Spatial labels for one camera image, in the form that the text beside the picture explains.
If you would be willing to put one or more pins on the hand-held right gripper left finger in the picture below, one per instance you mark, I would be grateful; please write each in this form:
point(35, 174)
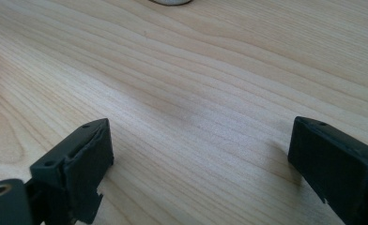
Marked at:
point(79, 162)

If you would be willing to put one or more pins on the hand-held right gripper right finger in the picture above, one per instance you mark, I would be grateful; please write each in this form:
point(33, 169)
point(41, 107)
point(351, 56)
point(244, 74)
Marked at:
point(338, 162)

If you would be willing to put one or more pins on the white round object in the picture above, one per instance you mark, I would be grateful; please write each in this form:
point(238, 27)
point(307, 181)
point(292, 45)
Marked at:
point(171, 2)

